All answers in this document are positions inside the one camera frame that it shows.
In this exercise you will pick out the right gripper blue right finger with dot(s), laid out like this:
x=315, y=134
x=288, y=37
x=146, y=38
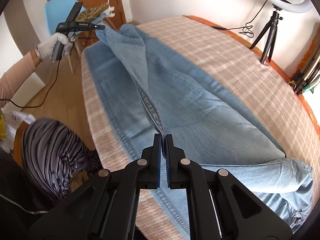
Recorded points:
x=176, y=179

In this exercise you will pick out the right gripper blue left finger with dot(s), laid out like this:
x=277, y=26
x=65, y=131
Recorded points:
x=150, y=178

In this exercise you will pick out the light blue denim pants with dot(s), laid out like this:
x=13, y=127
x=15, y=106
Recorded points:
x=190, y=127

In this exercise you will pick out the left forearm pink sleeve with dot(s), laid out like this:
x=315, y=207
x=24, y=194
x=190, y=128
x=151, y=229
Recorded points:
x=13, y=78

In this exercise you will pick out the left white gloved hand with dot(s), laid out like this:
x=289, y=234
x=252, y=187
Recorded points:
x=45, y=49

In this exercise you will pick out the light blue plastic chair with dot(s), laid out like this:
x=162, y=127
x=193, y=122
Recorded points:
x=57, y=11

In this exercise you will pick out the leopard print chair cushion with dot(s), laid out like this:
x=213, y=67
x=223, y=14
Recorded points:
x=90, y=14

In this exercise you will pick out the striped black white garment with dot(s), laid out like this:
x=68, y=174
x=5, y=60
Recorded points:
x=51, y=154

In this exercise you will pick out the pink plaid bed blanket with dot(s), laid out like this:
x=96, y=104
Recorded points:
x=250, y=79

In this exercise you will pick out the folded tripod with colourful scarf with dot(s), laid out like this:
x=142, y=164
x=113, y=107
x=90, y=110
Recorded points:
x=308, y=67

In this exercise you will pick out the black ring light tripod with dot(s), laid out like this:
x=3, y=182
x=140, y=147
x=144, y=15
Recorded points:
x=272, y=27

